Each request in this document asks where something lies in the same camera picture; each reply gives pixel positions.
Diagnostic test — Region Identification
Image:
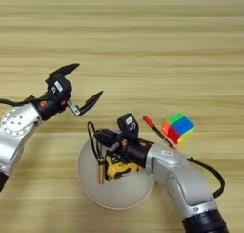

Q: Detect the gripper small black box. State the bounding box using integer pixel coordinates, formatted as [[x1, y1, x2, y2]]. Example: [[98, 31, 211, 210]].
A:
[[116, 113, 139, 141], [47, 74, 73, 101]]

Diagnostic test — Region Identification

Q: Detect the left gripper small black box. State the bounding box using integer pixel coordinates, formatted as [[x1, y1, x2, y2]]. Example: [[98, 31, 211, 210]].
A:
[[47, 74, 73, 101]]

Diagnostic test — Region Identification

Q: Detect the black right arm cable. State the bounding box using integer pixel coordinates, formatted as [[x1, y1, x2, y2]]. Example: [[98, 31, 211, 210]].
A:
[[187, 157, 226, 199]]

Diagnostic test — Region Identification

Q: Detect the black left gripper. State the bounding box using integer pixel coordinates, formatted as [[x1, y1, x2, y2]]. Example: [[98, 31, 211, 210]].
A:
[[31, 63, 105, 122]]

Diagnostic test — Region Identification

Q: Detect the yellow tape measure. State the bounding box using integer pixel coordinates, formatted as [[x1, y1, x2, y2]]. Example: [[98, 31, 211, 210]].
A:
[[87, 121, 140, 181]]

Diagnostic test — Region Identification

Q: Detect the round white plate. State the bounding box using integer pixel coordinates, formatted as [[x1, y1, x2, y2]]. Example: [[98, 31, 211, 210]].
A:
[[76, 128, 155, 211]]

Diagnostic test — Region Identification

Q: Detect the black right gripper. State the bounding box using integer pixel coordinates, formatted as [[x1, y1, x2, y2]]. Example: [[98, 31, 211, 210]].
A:
[[93, 128, 156, 168]]

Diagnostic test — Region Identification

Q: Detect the right gripper small black box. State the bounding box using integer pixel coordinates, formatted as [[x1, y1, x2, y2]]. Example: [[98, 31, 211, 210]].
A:
[[116, 113, 139, 141]]

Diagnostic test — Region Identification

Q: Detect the colourful puzzle cube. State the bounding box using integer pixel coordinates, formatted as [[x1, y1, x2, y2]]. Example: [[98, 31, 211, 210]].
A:
[[161, 111, 195, 145]]

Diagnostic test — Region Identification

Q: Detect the wooden handle screwdriver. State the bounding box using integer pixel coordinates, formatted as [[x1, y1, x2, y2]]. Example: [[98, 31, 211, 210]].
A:
[[96, 140, 106, 185]]

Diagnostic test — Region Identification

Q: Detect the red and black pen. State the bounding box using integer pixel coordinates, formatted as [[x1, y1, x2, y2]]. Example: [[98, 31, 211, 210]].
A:
[[142, 115, 178, 150]]

